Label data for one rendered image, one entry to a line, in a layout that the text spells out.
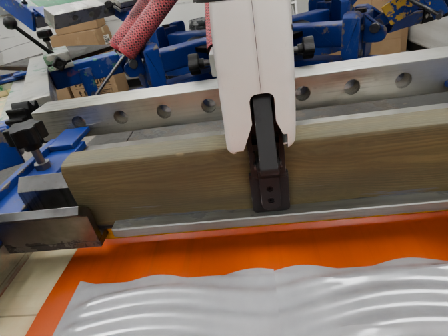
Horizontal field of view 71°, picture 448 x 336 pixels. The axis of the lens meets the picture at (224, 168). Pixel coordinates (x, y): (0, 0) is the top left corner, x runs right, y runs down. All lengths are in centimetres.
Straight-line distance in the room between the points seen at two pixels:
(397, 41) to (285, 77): 450
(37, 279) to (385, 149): 34
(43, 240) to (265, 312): 21
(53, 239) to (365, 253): 28
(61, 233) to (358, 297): 26
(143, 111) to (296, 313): 36
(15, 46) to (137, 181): 511
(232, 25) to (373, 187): 18
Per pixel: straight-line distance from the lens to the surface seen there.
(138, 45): 87
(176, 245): 33
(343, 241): 32
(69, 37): 441
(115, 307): 30
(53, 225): 33
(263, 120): 20
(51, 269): 37
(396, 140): 28
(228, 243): 32
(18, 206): 40
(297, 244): 31
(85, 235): 32
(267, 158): 20
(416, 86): 52
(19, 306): 36
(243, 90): 20
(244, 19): 19
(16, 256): 39
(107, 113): 51
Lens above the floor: 118
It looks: 31 degrees down
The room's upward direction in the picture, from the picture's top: 10 degrees counter-clockwise
